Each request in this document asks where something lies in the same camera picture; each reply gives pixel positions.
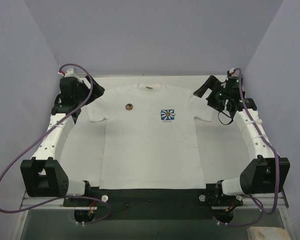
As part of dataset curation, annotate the white t-shirt with flower print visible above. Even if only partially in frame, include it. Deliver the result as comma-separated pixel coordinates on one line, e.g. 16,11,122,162
86,83,212,190

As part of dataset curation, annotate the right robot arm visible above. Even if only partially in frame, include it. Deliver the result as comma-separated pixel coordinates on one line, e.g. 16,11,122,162
193,74,290,196

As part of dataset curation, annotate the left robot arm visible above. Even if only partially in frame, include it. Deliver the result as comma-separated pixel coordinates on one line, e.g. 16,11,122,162
20,76,105,206

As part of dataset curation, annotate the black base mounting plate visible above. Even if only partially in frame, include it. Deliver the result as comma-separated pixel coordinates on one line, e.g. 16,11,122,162
63,183,243,221

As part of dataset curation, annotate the beige foam block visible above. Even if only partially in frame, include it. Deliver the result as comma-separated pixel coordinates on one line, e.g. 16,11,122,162
247,226,291,240

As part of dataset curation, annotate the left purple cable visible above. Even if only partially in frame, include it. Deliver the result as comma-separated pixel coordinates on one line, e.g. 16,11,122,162
0,63,110,225

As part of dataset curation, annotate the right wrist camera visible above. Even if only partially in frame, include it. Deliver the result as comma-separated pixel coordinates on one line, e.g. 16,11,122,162
225,68,240,92

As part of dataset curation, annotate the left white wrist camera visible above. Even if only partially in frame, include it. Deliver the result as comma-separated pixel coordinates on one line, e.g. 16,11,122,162
58,67,79,79

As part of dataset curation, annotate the aluminium front rail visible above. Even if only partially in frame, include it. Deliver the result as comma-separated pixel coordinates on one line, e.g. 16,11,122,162
20,194,64,210

